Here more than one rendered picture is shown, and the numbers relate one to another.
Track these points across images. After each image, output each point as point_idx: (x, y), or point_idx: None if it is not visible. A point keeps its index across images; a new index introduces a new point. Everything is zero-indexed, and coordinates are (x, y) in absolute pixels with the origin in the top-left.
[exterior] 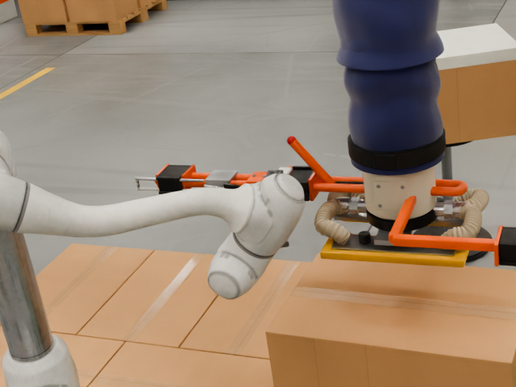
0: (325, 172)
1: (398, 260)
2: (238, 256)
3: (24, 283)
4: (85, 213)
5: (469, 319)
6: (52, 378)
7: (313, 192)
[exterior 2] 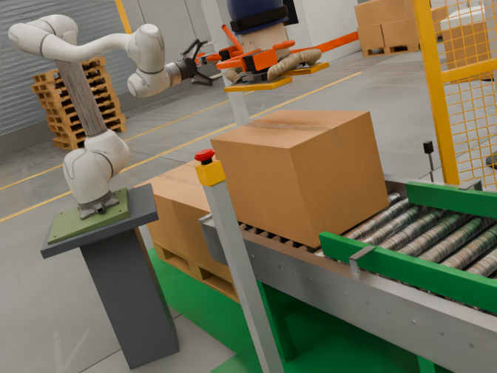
0: (239, 44)
1: (248, 88)
2: (137, 72)
3: (80, 95)
4: (71, 48)
5: (300, 132)
6: (98, 146)
7: (233, 57)
